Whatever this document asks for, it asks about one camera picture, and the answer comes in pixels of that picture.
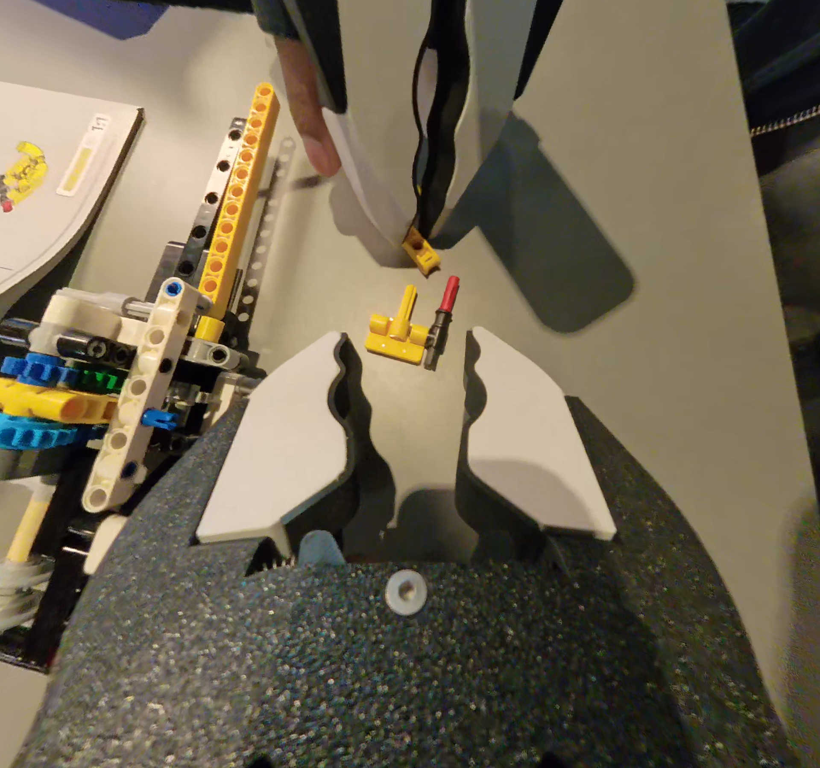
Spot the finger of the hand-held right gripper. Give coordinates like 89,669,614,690
323,0,434,248
423,0,515,235

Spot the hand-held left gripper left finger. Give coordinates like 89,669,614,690
195,331,354,546

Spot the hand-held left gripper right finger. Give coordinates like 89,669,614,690
463,326,618,537

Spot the small yellow lego brick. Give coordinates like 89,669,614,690
401,226,442,277

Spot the yellow lego connector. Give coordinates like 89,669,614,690
365,285,429,365

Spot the lego technic vehicle model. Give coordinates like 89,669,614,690
0,82,299,673

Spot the red black lego pin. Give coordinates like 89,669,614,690
424,275,461,372

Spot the lego instruction booklet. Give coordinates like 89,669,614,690
0,81,145,295

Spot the person's right hand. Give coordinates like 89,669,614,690
274,36,342,178

